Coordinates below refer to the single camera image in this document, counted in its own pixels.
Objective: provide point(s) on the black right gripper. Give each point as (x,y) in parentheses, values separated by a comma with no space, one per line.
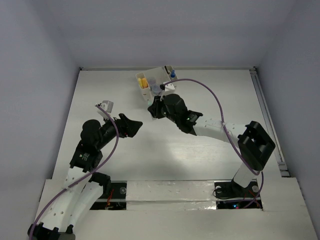
(155,108)

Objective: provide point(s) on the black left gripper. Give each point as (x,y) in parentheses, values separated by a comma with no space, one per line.
(126,127)

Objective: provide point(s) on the orange highlighter cap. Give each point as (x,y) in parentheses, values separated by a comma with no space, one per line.
(144,82)

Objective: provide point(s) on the yellow highlighter cap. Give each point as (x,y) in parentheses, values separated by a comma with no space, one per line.
(140,82)

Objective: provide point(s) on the clear blue spray bottle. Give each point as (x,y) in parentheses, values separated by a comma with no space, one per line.
(172,75)

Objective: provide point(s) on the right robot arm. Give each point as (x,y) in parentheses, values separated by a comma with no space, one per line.
(251,141)

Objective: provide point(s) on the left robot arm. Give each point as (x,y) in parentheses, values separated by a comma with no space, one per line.
(83,184)

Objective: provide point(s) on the paperclip jar near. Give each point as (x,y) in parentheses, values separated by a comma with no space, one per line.
(156,90)

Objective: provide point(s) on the paperclip jar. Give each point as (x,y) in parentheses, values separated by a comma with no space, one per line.
(151,81)
(156,90)

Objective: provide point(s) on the paperclip jar far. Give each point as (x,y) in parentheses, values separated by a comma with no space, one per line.
(151,81)

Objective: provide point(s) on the cream divided side organizer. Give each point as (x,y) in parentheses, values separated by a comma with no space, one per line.
(146,93)

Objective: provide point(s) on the white perforated basket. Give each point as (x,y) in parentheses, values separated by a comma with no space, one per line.
(159,74)

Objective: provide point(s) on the cream divided organizer far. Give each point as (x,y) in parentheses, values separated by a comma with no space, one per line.
(170,68)

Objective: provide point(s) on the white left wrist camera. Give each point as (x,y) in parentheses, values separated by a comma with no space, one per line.
(105,108)

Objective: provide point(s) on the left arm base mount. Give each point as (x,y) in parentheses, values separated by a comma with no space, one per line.
(113,196)

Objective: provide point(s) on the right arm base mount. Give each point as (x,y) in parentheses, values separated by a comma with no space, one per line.
(230,195)

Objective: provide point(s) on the aluminium table edge rail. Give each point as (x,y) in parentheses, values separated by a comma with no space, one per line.
(285,173)

